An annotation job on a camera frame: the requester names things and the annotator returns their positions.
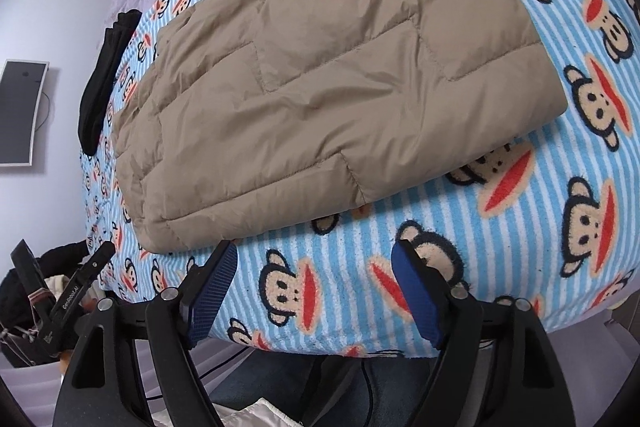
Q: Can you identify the tan puffer jacket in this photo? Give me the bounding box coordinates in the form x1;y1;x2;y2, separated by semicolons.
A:
113;0;567;254

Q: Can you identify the monkey print striped blanket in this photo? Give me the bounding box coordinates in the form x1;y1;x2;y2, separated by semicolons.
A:
81;0;639;357

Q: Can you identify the black folded garment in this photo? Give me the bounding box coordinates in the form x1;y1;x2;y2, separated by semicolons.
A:
78;10;142;157

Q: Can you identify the wall mounted curved monitor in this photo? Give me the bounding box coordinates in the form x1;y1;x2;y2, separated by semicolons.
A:
0;61;49;167

